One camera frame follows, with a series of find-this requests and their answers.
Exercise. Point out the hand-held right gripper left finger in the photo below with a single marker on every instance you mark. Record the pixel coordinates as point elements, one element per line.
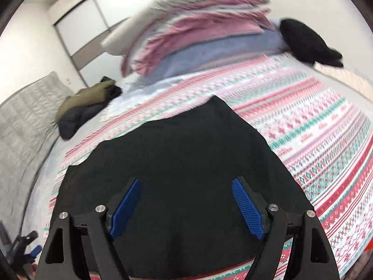
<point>125,210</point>

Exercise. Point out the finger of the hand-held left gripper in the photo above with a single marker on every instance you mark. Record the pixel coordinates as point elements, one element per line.
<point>30,235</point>
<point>36,250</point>

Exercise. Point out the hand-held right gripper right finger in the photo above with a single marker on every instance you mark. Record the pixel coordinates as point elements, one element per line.
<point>247,210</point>

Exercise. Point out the large black jacket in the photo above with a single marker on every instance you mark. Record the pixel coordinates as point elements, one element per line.
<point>180,157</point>

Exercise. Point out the olive and dark clothes pile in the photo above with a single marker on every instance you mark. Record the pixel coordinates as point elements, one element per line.
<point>74,119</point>

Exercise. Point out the grey bed sheet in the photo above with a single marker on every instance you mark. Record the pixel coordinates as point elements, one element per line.
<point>49,166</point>

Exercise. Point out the patterned knit blanket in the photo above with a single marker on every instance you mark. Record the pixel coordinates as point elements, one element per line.
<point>306,122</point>

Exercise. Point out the grey quilted headboard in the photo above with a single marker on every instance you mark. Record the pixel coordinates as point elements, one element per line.
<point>23,128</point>

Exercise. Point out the olive jacket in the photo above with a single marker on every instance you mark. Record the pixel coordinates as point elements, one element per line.
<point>87,97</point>

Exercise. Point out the light blue folded blanket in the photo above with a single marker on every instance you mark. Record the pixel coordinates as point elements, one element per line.
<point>209,55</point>

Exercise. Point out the small black garment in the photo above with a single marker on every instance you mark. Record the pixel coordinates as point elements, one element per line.
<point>306,40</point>

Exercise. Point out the stack of folded blankets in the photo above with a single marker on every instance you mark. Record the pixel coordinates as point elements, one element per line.
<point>204,32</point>

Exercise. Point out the white sliding-door wardrobe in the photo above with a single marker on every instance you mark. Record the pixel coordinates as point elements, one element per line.
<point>87,14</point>

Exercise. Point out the stack of folded quilts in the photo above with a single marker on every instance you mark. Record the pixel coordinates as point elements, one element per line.
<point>186,0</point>

